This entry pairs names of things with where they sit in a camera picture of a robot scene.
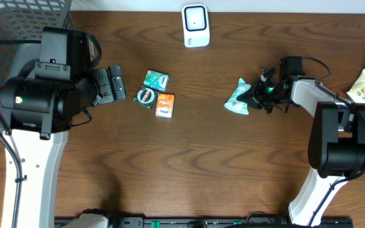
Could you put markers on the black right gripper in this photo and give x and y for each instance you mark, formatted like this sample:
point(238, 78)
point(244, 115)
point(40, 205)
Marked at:
point(248, 97)

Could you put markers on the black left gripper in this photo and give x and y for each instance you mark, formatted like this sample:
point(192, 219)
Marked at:
point(105, 85)

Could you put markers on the teal tissue pack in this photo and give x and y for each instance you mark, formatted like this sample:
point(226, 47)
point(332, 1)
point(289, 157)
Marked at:
point(156, 80)

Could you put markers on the orange small box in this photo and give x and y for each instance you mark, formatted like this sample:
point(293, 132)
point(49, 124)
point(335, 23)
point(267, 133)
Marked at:
point(165, 105)

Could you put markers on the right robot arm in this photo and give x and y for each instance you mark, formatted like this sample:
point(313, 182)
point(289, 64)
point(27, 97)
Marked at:
point(336, 149)

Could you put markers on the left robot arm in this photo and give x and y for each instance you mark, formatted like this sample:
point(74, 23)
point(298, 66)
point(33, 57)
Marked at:
point(37, 108)

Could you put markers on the white barcode scanner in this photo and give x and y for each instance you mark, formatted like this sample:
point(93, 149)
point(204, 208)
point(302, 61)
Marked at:
point(196, 29)

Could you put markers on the grey plastic mesh basket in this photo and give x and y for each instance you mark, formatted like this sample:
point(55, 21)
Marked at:
point(25, 20)

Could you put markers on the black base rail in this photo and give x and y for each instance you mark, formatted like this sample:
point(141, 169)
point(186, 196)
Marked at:
point(254, 221)

